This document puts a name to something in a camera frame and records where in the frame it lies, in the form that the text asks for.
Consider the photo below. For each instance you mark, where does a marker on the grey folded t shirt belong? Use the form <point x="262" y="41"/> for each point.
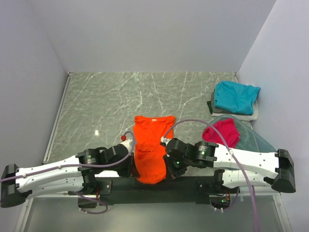
<point x="212" y="101"/>

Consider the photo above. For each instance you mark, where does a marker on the aluminium frame rail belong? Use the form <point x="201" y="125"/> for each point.
<point x="57" y="119"/>

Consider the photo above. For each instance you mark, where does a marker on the dark green folded t shirt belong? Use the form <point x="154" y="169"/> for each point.
<point x="210" y="107"/>

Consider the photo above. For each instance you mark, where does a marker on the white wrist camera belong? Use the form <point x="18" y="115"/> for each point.
<point x="128" y="143"/>
<point x="165" y="140"/>

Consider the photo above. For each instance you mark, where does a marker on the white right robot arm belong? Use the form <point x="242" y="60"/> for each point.
<point x="232" y="167"/>

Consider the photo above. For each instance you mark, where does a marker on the magenta t shirt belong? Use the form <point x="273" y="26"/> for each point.
<point x="228" y="131"/>

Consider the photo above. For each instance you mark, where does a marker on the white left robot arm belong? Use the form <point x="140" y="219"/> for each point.
<point x="74" y="174"/>

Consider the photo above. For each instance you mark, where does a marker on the white folded t shirt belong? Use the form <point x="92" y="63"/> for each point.
<point x="252" y="117"/>

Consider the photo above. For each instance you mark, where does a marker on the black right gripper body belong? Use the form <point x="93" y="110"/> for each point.
<point x="181" y="160"/>

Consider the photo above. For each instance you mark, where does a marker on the blue transparent plastic bin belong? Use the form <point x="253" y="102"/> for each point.
<point x="248" y="139"/>

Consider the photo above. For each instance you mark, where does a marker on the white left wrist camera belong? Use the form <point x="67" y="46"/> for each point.
<point x="128" y="143"/>

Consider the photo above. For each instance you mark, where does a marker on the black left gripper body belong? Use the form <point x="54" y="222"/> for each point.
<point x="122" y="169"/>

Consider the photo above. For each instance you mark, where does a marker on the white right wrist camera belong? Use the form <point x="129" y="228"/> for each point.
<point x="165" y="140"/>

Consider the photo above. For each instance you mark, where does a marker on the black base crossbar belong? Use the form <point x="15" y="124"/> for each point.
<point x="185" y="189"/>

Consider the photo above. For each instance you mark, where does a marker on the orange t shirt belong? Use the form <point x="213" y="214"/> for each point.
<point x="149" y="152"/>

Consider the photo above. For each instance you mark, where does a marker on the teal folded t shirt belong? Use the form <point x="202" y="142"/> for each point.
<point x="235" y="97"/>

